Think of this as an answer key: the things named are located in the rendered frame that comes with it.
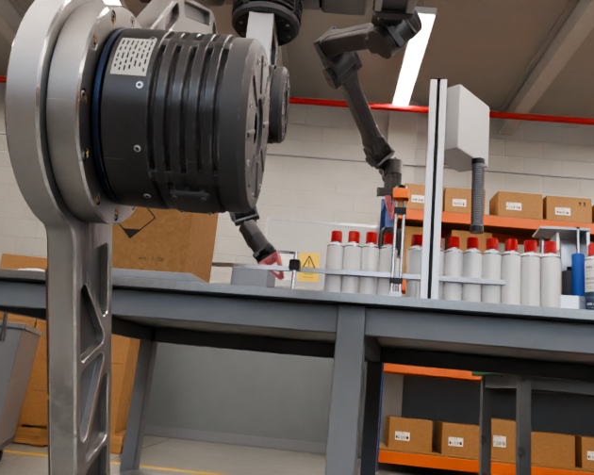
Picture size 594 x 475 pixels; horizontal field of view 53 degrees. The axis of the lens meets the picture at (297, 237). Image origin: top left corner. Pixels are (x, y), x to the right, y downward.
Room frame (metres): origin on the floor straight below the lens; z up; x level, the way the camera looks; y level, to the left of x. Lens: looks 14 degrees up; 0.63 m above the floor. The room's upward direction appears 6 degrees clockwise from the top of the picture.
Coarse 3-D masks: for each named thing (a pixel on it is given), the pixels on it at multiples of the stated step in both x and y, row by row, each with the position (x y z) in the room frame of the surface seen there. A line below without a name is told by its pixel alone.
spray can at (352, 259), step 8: (352, 232) 1.70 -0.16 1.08; (352, 240) 1.70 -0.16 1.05; (344, 248) 1.71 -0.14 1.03; (352, 248) 1.69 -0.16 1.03; (360, 248) 1.70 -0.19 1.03; (344, 256) 1.70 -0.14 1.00; (352, 256) 1.69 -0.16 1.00; (360, 256) 1.70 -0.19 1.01; (344, 264) 1.70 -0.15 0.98; (352, 264) 1.69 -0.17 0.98; (344, 280) 1.69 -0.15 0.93; (352, 280) 1.69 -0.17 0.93; (344, 288) 1.69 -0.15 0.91; (352, 288) 1.69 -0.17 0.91
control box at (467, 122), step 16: (448, 96) 1.51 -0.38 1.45; (464, 96) 1.50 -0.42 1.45; (448, 112) 1.51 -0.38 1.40; (464, 112) 1.50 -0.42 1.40; (480, 112) 1.56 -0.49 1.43; (448, 128) 1.50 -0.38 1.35; (464, 128) 1.50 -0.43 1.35; (480, 128) 1.56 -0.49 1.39; (448, 144) 1.50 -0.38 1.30; (464, 144) 1.50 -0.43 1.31; (480, 144) 1.56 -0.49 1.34; (448, 160) 1.58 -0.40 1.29; (464, 160) 1.57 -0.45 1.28
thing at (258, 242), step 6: (258, 234) 1.75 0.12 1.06; (252, 240) 1.75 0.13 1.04; (258, 240) 1.75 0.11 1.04; (264, 240) 1.75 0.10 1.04; (252, 246) 1.76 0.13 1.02; (258, 246) 1.74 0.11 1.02; (264, 246) 1.72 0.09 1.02; (270, 246) 1.72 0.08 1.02; (258, 252) 1.72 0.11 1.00; (264, 252) 1.75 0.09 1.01; (258, 258) 1.75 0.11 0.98
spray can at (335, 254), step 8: (336, 232) 1.71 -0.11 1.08; (336, 240) 1.71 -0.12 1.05; (328, 248) 1.71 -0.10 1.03; (336, 248) 1.70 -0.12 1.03; (328, 256) 1.71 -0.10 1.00; (336, 256) 1.70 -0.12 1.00; (328, 264) 1.71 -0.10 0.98; (336, 264) 1.70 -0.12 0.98; (328, 280) 1.71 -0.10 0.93; (336, 280) 1.70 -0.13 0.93; (328, 288) 1.71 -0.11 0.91; (336, 288) 1.70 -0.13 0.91
